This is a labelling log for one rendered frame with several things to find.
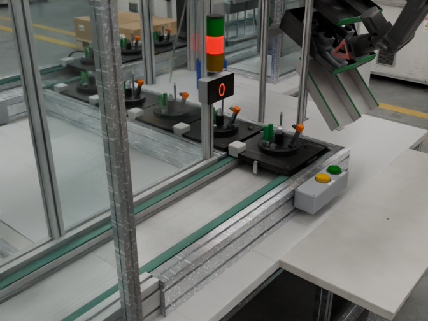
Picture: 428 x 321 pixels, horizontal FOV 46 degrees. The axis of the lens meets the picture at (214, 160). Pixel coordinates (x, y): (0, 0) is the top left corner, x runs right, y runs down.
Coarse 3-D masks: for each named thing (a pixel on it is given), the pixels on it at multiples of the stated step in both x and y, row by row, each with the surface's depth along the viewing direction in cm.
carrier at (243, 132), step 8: (216, 120) 181; (224, 120) 185; (240, 120) 190; (216, 128) 178; (224, 128) 179; (232, 128) 179; (240, 128) 184; (256, 128) 184; (216, 136) 177; (224, 136) 177; (232, 136) 177; (240, 136) 177; (248, 136) 178; (216, 144) 171; (224, 144) 171
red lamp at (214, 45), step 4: (208, 36) 144; (220, 36) 144; (208, 40) 144; (212, 40) 143; (216, 40) 143; (220, 40) 144; (208, 44) 144; (212, 44) 144; (216, 44) 144; (220, 44) 144; (208, 48) 145; (212, 48) 144; (216, 48) 144; (220, 48) 145; (208, 52) 146; (212, 52) 145; (216, 52) 145; (220, 52) 145
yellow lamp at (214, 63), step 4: (208, 56) 146; (212, 56) 145; (216, 56) 145; (220, 56) 146; (208, 60) 147; (212, 60) 146; (216, 60) 146; (220, 60) 146; (208, 64) 147; (212, 64) 146; (216, 64) 146; (220, 64) 147; (208, 68) 148; (212, 68) 147; (216, 68) 147; (220, 68) 148
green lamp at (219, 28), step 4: (208, 20) 142; (212, 20) 141; (216, 20) 141; (220, 20) 141; (208, 24) 142; (212, 24) 141; (216, 24) 141; (220, 24) 142; (208, 28) 142; (212, 28) 142; (216, 28) 142; (220, 28) 142; (208, 32) 143; (212, 32) 142; (216, 32) 142; (220, 32) 143; (212, 36) 143; (216, 36) 143
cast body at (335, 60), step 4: (332, 48) 169; (344, 48) 168; (328, 52) 174; (332, 52) 169; (340, 52) 168; (344, 52) 168; (324, 56) 175; (328, 56) 171; (332, 56) 170; (336, 56) 169; (328, 60) 172; (332, 60) 170; (336, 60) 169; (340, 60) 168; (344, 60) 170; (332, 64) 171; (336, 64) 170; (340, 64) 169; (344, 64) 170; (336, 68) 170
